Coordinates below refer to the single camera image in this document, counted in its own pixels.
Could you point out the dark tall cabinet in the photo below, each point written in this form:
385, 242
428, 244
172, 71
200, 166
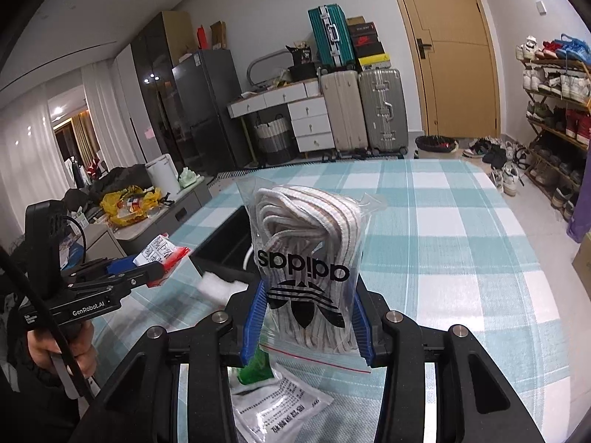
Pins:
156, 50

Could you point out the purple bag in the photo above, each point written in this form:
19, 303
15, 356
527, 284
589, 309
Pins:
580, 221

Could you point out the woven laundry basket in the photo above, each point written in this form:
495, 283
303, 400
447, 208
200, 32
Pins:
276, 141

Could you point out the black bag on desk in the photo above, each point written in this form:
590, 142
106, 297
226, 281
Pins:
303, 67

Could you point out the red white packaged cloth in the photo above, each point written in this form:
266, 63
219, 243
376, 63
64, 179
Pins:
161, 250

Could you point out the teal suitcase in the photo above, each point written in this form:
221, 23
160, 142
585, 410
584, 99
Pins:
334, 46

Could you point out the silver suitcase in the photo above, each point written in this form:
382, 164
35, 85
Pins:
384, 111

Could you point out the round basin with shoes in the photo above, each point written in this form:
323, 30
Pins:
436, 147

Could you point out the white foam piece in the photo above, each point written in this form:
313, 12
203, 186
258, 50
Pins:
218, 291

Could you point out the beige suitcase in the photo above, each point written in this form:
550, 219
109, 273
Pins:
345, 110

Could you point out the wooden door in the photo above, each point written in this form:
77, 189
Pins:
455, 67

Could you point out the stack of shoe boxes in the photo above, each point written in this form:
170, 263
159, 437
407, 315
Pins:
367, 46

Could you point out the white printed foil pouch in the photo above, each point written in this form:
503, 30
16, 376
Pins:
274, 409

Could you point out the white drawer desk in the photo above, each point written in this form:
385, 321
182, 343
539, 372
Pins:
304, 106

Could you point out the black refrigerator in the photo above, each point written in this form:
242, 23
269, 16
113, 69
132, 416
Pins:
206, 84

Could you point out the wooden shoe rack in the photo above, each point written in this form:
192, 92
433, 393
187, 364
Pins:
558, 112

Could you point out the green sachet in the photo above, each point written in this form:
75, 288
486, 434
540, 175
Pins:
257, 370

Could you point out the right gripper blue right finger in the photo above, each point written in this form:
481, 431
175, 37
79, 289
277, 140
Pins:
474, 400

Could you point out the brown cardboard box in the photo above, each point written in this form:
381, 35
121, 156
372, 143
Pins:
582, 263

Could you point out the adidas shoelace bag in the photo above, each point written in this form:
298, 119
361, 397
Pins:
307, 244

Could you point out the black cardboard box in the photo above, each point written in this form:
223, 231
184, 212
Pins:
223, 252

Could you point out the yellow plastic bag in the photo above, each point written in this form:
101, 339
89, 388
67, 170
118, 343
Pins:
130, 205

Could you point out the white small appliance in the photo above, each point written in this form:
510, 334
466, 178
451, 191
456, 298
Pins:
163, 175

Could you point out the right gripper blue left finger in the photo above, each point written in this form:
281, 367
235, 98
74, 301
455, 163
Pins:
138, 403

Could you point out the grey low cabinet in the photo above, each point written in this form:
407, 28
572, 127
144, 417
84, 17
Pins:
105, 241

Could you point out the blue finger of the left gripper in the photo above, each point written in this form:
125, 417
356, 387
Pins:
146, 275
121, 265

